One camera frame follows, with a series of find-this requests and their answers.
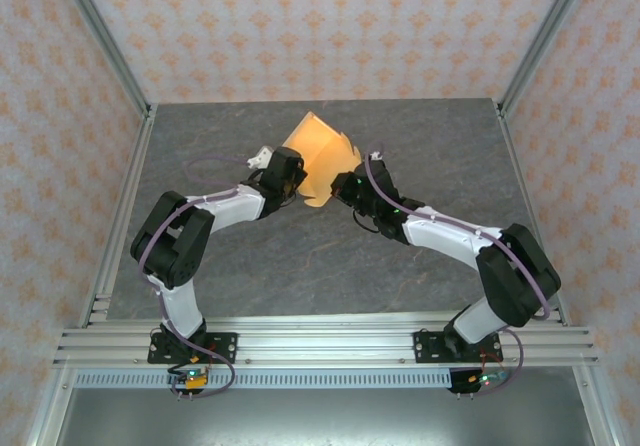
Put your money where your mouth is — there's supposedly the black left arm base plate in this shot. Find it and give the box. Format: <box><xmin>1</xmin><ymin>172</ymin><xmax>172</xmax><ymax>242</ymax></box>
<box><xmin>147</xmin><ymin>332</ymin><xmax>239</xmax><ymax>365</ymax></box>

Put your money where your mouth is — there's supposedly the aluminium table side rail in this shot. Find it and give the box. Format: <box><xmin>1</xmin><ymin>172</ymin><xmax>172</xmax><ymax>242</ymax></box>
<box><xmin>24</xmin><ymin>104</ymin><xmax>159</xmax><ymax>446</ymax></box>
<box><xmin>496</xmin><ymin>103</ymin><xmax>626</xmax><ymax>446</ymax></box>

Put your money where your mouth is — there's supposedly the orange paper box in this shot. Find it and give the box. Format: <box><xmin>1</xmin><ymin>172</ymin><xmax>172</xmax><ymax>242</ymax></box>
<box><xmin>281</xmin><ymin>109</ymin><xmax>362</xmax><ymax>211</ymax></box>

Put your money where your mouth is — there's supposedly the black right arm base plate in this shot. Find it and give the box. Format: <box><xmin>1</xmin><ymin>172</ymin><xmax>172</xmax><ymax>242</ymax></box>
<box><xmin>413</xmin><ymin>330</ymin><xmax>501</xmax><ymax>365</ymax></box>

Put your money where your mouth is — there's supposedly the aluminium mounting rail beam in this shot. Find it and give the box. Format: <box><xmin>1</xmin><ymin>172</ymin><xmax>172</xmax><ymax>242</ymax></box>
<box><xmin>52</xmin><ymin>315</ymin><xmax>599</xmax><ymax>370</ymax></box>

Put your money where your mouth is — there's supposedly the grey slotted cable duct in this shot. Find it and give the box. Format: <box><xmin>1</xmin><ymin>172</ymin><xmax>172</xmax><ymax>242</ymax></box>
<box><xmin>74</xmin><ymin>369</ymin><xmax>454</xmax><ymax>390</ymax></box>

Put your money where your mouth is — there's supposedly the grey metal shelf panel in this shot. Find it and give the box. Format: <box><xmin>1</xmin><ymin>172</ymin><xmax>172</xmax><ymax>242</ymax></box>
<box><xmin>54</xmin><ymin>388</ymin><xmax>589</xmax><ymax>446</ymax></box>

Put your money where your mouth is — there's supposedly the aluminium frame post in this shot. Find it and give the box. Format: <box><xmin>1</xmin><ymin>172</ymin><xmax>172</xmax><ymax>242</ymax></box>
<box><xmin>497</xmin><ymin>0</ymin><xmax>596</xmax><ymax>117</ymax></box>
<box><xmin>53</xmin><ymin>0</ymin><xmax>154</xmax><ymax>120</ymax></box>

